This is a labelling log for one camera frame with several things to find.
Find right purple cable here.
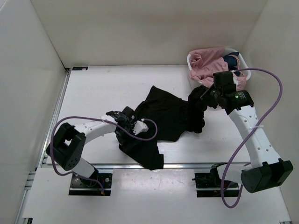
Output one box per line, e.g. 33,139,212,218
220,67,285,208

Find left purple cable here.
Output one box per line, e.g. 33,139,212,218
51,116,158,196

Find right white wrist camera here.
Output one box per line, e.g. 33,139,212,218
233,72,242,91

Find left aluminium frame rail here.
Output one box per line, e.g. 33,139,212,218
14,68,72,224

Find front aluminium frame rail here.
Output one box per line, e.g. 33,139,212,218
93,163,220,170

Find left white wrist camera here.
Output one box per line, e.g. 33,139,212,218
133,120,149,136

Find white laundry basket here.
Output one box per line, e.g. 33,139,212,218
186,47,252,86

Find blue label sticker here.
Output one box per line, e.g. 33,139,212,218
72,67,88,71

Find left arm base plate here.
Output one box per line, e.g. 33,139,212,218
69,173,113,196

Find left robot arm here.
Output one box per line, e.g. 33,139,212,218
46,107,148,187

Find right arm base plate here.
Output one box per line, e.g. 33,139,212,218
192,172,240,198

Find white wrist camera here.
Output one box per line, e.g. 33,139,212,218
133,120,149,136
233,72,242,91

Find purple cable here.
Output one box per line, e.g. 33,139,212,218
220,67,285,208
51,116,158,196

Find black trousers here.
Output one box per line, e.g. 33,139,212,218
119,86,208,170

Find pink trousers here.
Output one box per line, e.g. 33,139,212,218
188,46,248,91

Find navy blue garment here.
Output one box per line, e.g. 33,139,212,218
223,52,240,71

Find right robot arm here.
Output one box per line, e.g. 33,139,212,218
201,71,293,193

